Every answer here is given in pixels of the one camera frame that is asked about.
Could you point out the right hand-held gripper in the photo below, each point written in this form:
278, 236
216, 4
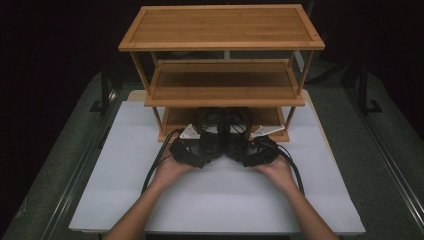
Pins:
263, 151

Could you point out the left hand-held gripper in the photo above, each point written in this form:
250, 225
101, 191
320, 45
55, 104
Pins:
188, 151

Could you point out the black leather shoe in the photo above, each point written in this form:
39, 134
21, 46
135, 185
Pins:
211, 143
237, 146

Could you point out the wooden three-tier shoe rack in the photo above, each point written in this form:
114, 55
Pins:
220, 28

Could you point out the person's right hand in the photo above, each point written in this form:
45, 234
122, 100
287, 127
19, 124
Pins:
278, 173

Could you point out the person's left hand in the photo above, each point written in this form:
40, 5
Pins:
170, 173

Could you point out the white foam mat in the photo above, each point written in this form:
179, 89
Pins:
220, 200

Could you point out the black metal stand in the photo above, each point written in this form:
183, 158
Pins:
105, 90
364, 90

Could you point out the metal frame rail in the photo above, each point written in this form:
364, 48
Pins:
390, 160
80, 176

